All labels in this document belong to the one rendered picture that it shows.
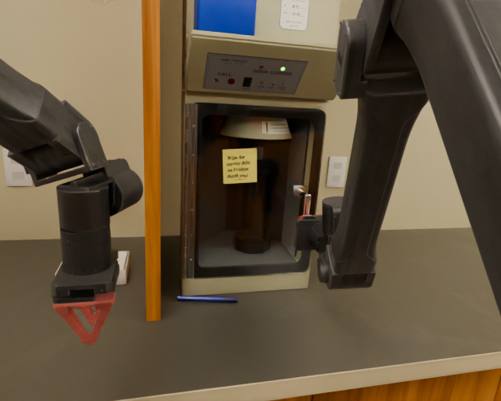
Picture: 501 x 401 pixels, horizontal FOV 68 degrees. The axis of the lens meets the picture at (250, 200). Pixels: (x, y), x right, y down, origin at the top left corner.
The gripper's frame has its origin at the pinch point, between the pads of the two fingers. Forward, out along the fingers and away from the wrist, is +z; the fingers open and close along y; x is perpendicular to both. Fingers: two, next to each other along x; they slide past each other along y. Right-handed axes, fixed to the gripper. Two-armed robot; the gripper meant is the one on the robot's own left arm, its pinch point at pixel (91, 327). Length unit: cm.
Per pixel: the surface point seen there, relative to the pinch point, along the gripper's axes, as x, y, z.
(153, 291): -7.8, 24.3, 9.0
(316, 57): -38, 23, -39
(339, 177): -74, 75, -4
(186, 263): -15.2, 32.1, 6.8
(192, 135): -16.1, 32.1, -22.3
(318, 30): -42, 33, -45
